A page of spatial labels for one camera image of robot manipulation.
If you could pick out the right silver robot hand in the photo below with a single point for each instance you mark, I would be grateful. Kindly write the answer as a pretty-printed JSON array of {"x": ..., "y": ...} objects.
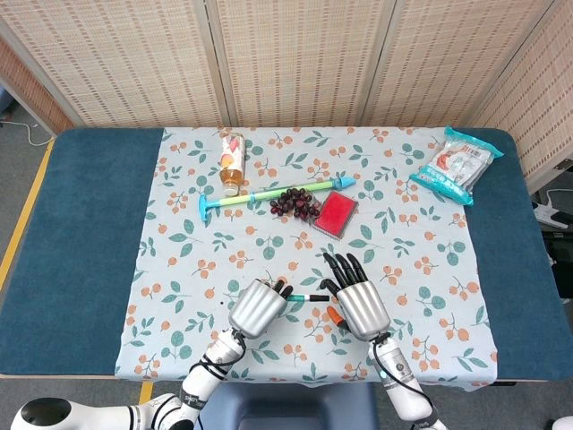
[{"x": 362, "y": 311}]

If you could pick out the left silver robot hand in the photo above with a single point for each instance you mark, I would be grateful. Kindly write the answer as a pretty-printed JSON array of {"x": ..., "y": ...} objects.
[{"x": 259, "y": 308}]

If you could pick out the green label marker body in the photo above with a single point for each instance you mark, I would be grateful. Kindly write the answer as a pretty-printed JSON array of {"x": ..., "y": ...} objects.
[{"x": 297, "y": 297}]

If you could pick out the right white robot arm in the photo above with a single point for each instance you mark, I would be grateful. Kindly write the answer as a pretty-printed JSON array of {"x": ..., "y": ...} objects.
[{"x": 398, "y": 380}]

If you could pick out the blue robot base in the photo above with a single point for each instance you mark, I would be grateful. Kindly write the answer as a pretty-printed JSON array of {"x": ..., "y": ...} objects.
[{"x": 286, "y": 405}]

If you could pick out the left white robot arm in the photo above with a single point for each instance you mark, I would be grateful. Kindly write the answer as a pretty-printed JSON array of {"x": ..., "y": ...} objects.
[{"x": 197, "y": 385}]

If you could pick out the floral print tablecloth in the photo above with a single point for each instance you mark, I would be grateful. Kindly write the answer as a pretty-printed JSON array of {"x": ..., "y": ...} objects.
[{"x": 286, "y": 251}]

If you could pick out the red ink pad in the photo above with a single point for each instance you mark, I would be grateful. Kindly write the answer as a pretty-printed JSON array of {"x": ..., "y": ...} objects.
[{"x": 336, "y": 213}]

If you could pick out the dark red grape bunch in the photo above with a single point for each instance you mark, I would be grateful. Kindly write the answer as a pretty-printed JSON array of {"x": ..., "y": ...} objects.
[{"x": 293, "y": 203}]

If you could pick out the green blue toy water pump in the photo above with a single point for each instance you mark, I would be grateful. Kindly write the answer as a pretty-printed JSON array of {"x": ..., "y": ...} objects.
[{"x": 250, "y": 197}]

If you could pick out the peach juice bottle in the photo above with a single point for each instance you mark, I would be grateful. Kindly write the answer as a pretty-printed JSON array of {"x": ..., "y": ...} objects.
[{"x": 233, "y": 163}]

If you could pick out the teal snack bag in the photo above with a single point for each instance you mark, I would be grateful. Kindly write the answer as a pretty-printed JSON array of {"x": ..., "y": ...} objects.
[{"x": 454, "y": 168}]

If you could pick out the dark blue table cover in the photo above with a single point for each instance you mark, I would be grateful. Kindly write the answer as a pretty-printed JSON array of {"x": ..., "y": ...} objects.
[{"x": 80, "y": 251}]

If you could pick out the white power strip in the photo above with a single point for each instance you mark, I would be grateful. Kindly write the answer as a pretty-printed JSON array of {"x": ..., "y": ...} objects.
[{"x": 548, "y": 214}]

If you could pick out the woven bamboo screen panel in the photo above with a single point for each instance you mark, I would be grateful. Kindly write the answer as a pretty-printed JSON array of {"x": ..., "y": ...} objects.
[
  {"x": 541, "y": 107},
  {"x": 300, "y": 58},
  {"x": 31, "y": 94},
  {"x": 121, "y": 58},
  {"x": 452, "y": 58}
]

